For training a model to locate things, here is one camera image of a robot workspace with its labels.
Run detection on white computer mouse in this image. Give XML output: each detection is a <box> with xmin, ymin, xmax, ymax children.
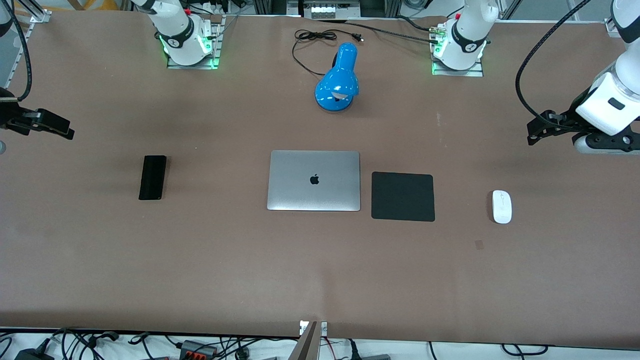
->
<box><xmin>492</xmin><ymin>189</ymin><xmax>513</xmax><ymax>224</ymax></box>

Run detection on black smartphone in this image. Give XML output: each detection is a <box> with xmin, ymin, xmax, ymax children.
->
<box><xmin>138</xmin><ymin>155</ymin><xmax>168</xmax><ymax>201</ymax></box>

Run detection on black mouse pad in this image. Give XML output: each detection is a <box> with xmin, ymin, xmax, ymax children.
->
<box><xmin>371</xmin><ymin>171</ymin><xmax>436</xmax><ymax>222</ymax></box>

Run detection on blue desk lamp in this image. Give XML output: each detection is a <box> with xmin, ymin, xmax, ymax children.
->
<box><xmin>314</xmin><ymin>42</ymin><xmax>360</xmax><ymax>113</ymax></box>

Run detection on black power adapter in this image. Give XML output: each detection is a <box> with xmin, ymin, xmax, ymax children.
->
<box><xmin>14</xmin><ymin>347</ymin><xmax>55</xmax><ymax>360</ymax></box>

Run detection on silver closed laptop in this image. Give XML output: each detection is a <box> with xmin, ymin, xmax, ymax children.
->
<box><xmin>266</xmin><ymin>150</ymin><xmax>361</xmax><ymax>212</ymax></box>

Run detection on grey control box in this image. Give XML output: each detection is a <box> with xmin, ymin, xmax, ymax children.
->
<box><xmin>300</xmin><ymin>0</ymin><xmax>362</xmax><ymax>20</ymax></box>

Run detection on black orange terminal block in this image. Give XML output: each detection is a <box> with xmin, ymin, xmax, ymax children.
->
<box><xmin>179</xmin><ymin>339</ymin><xmax>219</xmax><ymax>359</ymax></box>

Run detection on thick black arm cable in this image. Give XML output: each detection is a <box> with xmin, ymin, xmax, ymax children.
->
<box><xmin>516</xmin><ymin>0</ymin><xmax>593</xmax><ymax>121</ymax></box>
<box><xmin>7</xmin><ymin>0</ymin><xmax>34</xmax><ymax>101</ymax></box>

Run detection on aluminium edge rail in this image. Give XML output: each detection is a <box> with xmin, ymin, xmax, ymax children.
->
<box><xmin>7</xmin><ymin>10</ymin><xmax>52</xmax><ymax>90</ymax></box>

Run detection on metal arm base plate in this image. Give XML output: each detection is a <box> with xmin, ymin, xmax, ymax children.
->
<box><xmin>431</xmin><ymin>25</ymin><xmax>485</xmax><ymax>77</ymax></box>
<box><xmin>166</xmin><ymin>15</ymin><xmax>226</xmax><ymax>70</ymax></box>

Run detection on black cable to base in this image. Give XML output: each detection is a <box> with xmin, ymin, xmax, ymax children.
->
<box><xmin>315</xmin><ymin>17</ymin><xmax>442</xmax><ymax>46</ymax></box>

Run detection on black lamp power cord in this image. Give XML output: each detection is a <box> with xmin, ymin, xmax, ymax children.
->
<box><xmin>292</xmin><ymin>29</ymin><xmax>364</xmax><ymax>77</ymax></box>

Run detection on aluminium profile post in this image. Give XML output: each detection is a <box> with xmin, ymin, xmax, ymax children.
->
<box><xmin>298</xmin><ymin>320</ymin><xmax>329</xmax><ymax>360</ymax></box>

